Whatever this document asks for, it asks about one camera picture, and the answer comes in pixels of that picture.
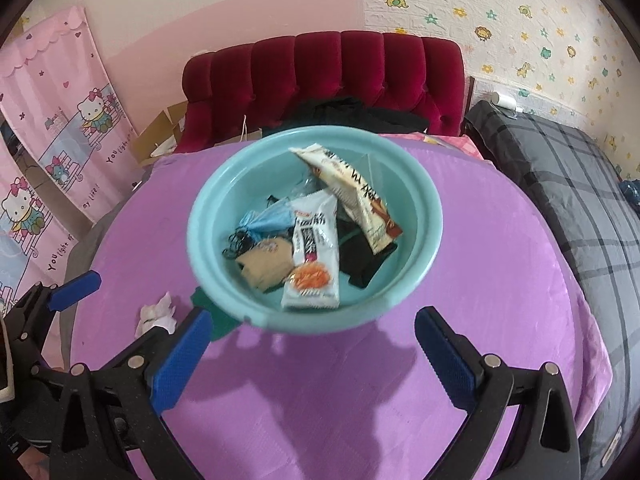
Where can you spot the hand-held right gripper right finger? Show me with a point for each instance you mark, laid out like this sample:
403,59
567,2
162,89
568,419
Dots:
445,360

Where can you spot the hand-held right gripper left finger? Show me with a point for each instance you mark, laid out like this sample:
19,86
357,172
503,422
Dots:
182,360

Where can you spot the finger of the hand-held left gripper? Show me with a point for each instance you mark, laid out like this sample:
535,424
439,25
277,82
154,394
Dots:
75,290
37,360

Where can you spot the brown soft pouch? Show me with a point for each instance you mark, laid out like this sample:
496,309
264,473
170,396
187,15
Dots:
265,265

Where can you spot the teal plastic basin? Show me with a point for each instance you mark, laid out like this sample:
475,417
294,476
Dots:
400,240

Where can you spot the light blue face mask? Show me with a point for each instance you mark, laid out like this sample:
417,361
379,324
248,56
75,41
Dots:
267,222

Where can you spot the white snack packet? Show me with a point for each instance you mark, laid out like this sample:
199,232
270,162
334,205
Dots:
312,240

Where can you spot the long beige snack packet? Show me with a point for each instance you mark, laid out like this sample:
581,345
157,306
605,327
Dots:
350,185

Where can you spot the clear plastic bag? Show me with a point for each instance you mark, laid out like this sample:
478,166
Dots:
372,170

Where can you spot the green cloth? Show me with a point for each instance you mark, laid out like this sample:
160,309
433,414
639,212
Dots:
220,325

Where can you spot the crumpled white tissue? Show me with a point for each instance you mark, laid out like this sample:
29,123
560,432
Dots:
157,312

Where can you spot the pink cartoon curtain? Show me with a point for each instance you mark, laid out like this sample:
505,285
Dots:
65,100
25,220

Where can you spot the purple blanket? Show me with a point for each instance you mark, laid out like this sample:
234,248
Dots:
325,385

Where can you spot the black glove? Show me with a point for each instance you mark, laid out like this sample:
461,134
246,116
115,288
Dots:
360,260

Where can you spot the cardboard box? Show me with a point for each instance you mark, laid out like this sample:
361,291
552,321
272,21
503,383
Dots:
160,130

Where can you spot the grey plaid bed cover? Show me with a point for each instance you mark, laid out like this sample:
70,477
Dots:
560,170

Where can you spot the blue garment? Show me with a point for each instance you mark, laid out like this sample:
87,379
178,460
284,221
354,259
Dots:
631,189

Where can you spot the black clothing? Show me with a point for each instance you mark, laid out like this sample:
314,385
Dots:
350,112

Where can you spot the white roll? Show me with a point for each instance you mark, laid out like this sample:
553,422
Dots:
502,100

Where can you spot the red velvet sofa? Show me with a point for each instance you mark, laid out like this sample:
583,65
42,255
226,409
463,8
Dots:
325,70

